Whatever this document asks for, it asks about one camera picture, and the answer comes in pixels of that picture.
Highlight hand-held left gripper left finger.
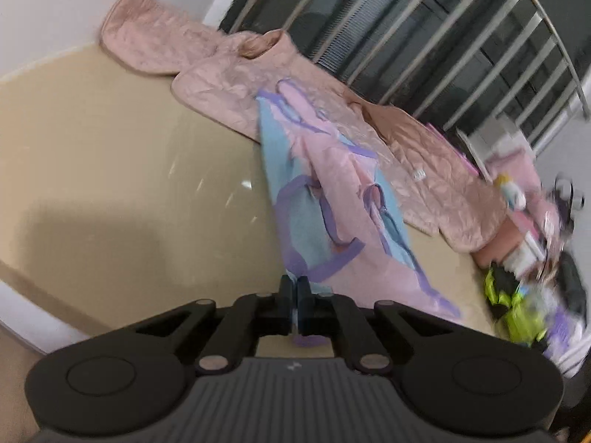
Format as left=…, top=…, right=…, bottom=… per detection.
left=134, top=276, right=296, bottom=376

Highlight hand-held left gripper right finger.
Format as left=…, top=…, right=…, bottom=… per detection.
left=298, top=277, right=462, bottom=376

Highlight pink and blue garment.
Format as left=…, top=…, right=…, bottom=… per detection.
left=255, top=78, right=462, bottom=347

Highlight neon yellow black cloth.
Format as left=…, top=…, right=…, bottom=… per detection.
left=484, top=263, right=552, bottom=344

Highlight yellow plush toy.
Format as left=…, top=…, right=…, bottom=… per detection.
left=496, top=174, right=528, bottom=212

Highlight pink quilted jacket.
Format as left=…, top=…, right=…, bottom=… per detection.
left=99, top=0, right=509, bottom=252

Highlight pink cushion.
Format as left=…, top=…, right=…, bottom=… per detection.
left=487, top=148, right=548, bottom=197

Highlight stack of white boxes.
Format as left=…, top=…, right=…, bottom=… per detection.
left=468, top=117, right=532, bottom=158

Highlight purple white cloth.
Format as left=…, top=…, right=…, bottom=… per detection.
left=542, top=307, right=585, bottom=372

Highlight dark cloth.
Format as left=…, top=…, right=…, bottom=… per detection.
left=556, top=251, right=589, bottom=308

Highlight dark window blinds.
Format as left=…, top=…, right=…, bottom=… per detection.
left=217, top=0, right=587, bottom=148

